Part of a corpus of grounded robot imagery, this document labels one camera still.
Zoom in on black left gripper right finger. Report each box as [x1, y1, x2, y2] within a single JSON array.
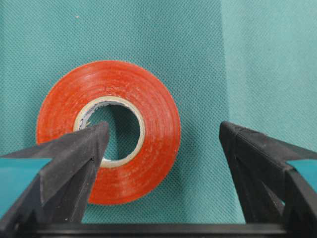
[[219, 121, 317, 231]]

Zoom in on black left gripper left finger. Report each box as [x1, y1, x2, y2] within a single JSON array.
[[0, 122, 109, 231]]

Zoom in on red tape roll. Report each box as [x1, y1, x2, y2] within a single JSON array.
[[36, 60, 181, 205]]

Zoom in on green table cloth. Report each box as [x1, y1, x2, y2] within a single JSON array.
[[0, 0, 317, 223]]

